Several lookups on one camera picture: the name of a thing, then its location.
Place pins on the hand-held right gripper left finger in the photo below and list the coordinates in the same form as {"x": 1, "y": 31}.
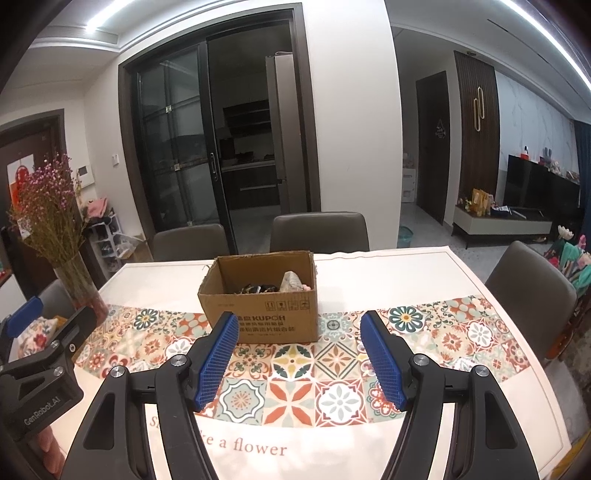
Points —
{"x": 214, "y": 364}

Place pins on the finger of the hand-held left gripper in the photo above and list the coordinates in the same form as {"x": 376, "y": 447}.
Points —
{"x": 76, "y": 330}
{"x": 25, "y": 316}

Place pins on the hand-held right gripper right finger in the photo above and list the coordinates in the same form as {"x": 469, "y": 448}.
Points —
{"x": 383, "y": 364}

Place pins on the brown cardboard box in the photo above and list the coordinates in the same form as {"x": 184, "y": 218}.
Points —
{"x": 277, "y": 318}

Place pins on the black patterned silk scarf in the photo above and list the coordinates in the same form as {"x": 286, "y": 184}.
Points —
{"x": 258, "y": 289}

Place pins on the person's left hand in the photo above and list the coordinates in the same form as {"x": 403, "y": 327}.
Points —
{"x": 46, "y": 452}

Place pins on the floral printed cloth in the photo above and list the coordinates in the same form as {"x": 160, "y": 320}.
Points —
{"x": 39, "y": 332}

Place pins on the glass vase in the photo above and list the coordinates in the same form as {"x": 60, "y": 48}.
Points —
{"x": 81, "y": 290}

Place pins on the tile-patterned table mat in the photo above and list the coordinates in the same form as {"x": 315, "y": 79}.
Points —
{"x": 295, "y": 392}

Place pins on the shoe rack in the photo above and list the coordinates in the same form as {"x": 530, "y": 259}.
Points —
{"x": 105, "y": 235}

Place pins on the dried flower bunch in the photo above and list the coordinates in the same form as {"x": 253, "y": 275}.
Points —
{"x": 46, "y": 207}

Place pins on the teal plastic basket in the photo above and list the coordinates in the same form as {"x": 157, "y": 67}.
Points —
{"x": 405, "y": 237}

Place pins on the brown entry door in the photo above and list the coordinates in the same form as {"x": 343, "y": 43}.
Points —
{"x": 46, "y": 138}

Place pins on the white television cabinet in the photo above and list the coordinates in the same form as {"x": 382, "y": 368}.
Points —
{"x": 498, "y": 226}

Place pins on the yellow paper bag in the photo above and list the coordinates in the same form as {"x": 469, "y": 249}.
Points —
{"x": 482, "y": 202}

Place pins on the colourful artificial flower bouquet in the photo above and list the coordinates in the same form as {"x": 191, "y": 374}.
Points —
{"x": 570, "y": 258}

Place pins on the dark sliding glass door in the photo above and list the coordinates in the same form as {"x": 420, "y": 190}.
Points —
{"x": 184, "y": 138}

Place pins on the dark wooden door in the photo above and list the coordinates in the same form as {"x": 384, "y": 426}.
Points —
{"x": 433, "y": 147}

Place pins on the black television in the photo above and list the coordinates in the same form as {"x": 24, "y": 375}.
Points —
{"x": 540, "y": 189}

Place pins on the blue curtain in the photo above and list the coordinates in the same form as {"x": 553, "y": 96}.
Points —
{"x": 582, "y": 170}

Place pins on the ceiling light strip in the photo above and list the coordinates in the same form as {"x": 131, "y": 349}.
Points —
{"x": 549, "y": 39}

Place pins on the wall intercom panel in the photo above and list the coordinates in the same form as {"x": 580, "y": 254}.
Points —
{"x": 84, "y": 174}

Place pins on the slatted wooden wall panel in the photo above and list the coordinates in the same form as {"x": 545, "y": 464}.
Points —
{"x": 478, "y": 129}

